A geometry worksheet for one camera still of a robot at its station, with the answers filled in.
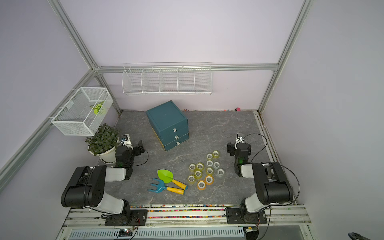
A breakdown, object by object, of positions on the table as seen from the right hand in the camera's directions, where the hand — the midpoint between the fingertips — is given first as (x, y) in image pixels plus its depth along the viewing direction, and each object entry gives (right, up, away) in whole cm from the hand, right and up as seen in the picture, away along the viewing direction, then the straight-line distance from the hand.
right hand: (238, 141), depth 95 cm
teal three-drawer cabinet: (-42, +11, -11) cm, 45 cm away
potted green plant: (-77, +1, -15) cm, 78 cm away
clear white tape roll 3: (-19, -13, -3) cm, 23 cm away
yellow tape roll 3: (-29, -15, -5) cm, 33 cm away
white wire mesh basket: (-89, +17, -13) cm, 92 cm away
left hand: (-65, 0, -3) cm, 65 cm away
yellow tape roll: (-30, -20, -10) cm, 37 cm away
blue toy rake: (-47, -23, -12) cm, 54 cm away
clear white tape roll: (-12, -17, -7) cm, 22 cm away
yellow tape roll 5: (-14, -8, +1) cm, 17 cm away
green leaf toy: (-81, +21, -14) cm, 85 cm away
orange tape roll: (-24, -24, -10) cm, 35 cm away
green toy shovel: (-44, -20, -8) cm, 49 cm away
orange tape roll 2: (-19, -21, -9) cm, 30 cm away
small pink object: (+8, +24, +29) cm, 38 cm away
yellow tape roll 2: (-26, -18, -8) cm, 32 cm away
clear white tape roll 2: (-14, -14, -4) cm, 20 cm away
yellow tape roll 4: (-19, -17, -6) cm, 26 cm away
